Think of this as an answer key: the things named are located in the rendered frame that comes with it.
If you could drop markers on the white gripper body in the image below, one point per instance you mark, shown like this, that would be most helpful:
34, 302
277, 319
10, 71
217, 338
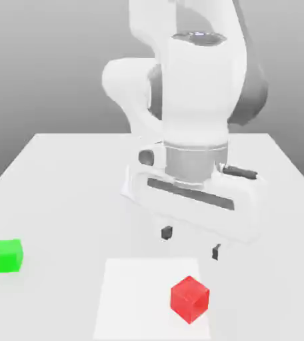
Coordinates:
242, 218

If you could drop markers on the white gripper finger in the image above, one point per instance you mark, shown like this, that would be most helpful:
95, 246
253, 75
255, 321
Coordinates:
166, 232
215, 252

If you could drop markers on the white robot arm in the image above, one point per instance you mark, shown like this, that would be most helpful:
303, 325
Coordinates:
194, 93

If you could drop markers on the small red cube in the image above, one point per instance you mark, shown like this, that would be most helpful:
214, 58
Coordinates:
188, 298

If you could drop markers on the small green cube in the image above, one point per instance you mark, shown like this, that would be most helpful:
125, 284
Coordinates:
6, 257

